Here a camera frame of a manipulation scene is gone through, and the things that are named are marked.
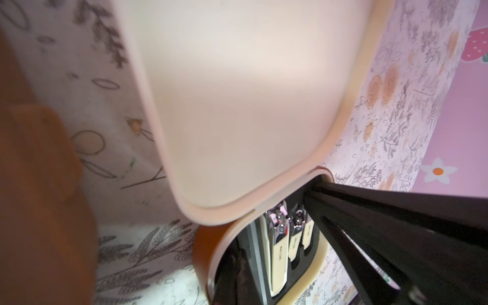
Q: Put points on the black tray cream case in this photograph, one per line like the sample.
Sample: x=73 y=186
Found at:
x=263 y=246

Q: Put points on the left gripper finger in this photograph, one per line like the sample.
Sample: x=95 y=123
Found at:
x=234 y=282

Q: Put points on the cream case lid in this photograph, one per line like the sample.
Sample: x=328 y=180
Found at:
x=245 y=98

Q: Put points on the small nail clipper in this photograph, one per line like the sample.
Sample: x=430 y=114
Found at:
x=307 y=233

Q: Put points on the cream nail clipper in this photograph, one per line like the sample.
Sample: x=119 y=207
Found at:
x=277 y=225

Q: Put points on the small silver nail tool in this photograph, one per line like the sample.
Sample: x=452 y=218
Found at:
x=297 y=223

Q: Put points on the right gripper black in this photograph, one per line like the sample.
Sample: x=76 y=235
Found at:
x=449 y=268

